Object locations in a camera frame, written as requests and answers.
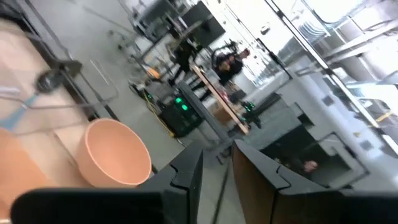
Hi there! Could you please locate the black aluminium table frame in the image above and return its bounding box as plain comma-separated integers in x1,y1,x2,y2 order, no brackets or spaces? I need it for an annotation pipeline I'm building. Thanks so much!
0,0,121,123

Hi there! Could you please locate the wooden background table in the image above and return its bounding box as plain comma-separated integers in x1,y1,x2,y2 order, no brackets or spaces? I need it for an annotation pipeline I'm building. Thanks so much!
191,63,251,135

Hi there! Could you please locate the clear handled plastic bin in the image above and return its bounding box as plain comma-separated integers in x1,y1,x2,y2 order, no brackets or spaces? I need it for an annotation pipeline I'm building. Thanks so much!
0,60,121,138

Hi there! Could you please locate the peach orange bowl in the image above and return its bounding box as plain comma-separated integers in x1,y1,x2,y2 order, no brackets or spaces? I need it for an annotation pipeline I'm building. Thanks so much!
74,117,153,189

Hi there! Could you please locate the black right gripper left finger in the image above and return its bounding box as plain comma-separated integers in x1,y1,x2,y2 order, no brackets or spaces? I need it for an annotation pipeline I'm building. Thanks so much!
10,150,205,224

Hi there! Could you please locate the person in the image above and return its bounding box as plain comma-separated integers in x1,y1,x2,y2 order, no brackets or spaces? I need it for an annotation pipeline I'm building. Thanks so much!
215,52,237,86
231,47,252,74

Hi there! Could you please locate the black computer tower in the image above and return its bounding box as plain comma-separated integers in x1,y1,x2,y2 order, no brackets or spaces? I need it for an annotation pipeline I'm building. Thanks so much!
158,93,206,138

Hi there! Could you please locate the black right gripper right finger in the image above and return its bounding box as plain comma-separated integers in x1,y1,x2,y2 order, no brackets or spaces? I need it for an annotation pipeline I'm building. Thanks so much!
231,139,398,224

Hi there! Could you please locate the teal handled black spoon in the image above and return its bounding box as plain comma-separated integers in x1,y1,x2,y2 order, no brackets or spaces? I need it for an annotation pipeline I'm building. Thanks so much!
0,68,62,131

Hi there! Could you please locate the orange plastic tray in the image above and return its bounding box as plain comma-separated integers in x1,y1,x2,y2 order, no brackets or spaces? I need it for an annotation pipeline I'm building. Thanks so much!
0,128,60,218

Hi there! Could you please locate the yellow floor cable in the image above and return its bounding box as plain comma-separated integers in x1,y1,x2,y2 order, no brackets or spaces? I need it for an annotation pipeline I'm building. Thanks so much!
142,93,175,138

